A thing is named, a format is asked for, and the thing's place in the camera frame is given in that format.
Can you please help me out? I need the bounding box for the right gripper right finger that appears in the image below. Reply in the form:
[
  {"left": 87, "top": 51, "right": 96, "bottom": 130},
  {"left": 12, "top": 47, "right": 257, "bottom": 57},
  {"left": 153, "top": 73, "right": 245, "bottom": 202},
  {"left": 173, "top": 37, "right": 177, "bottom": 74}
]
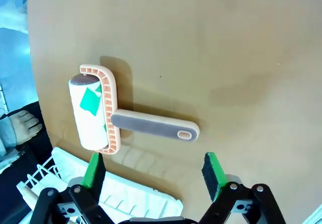
[{"left": 200, "top": 152, "right": 287, "bottom": 224}]

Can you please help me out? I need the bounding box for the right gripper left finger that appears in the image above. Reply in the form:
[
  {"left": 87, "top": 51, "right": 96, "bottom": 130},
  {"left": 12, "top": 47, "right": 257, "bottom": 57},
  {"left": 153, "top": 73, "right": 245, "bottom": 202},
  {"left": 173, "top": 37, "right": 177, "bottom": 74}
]
[{"left": 29, "top": 152, "right": 109, "bottom": 224}]

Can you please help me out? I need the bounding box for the white wire dish rack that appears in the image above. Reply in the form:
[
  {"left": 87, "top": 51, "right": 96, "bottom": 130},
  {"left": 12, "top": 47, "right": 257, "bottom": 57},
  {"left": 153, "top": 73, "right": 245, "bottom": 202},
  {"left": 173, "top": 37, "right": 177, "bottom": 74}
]
[{"left": 16, "top": 156, "right": 74, "bottom": 217}]

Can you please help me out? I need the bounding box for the peach lint roller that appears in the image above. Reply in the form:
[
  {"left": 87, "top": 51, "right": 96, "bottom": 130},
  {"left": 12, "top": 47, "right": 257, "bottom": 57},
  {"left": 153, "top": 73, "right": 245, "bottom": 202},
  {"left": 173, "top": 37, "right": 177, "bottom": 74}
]
[{"left": 67, "top": 63, "right": 201, "bottom": 157}]

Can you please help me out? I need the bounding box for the person's left forearm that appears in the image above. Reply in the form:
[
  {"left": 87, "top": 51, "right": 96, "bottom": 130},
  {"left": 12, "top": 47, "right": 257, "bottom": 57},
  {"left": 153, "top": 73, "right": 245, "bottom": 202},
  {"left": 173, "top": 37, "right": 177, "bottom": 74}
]
[{"left": 0, "top": 115, "right": 20, "bottom": 158}]

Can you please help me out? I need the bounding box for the person's left hand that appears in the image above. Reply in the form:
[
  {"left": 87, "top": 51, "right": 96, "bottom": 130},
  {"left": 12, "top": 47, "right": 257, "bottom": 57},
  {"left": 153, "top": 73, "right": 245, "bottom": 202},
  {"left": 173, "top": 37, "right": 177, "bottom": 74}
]
[{"left": 9, "top": 110, "right": 44, "bottom": 147}]

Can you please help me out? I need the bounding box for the person in grey cardigan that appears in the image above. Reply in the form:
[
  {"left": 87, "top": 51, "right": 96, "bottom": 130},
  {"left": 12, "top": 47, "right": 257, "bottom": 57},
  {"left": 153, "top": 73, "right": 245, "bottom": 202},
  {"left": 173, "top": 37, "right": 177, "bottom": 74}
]
[{"left": 0, "top": 100, "right": 55, "bottom": 224}]

